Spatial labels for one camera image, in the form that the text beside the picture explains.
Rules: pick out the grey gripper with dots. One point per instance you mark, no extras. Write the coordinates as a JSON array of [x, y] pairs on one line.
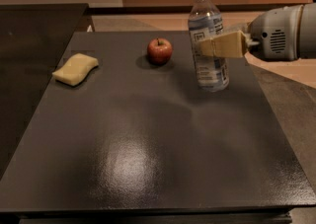
[[274, 34]]

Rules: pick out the clear plastic water bottle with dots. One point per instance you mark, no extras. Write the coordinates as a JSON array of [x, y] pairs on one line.
[[204, 24]]

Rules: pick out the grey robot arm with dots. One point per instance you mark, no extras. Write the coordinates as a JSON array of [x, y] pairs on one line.
[[306, 45]]

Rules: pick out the red apple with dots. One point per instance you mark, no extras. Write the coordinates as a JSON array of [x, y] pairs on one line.
[[159, 51]]

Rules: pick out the yellow sponge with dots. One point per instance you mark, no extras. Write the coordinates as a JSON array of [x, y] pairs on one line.
[[76, 69]]

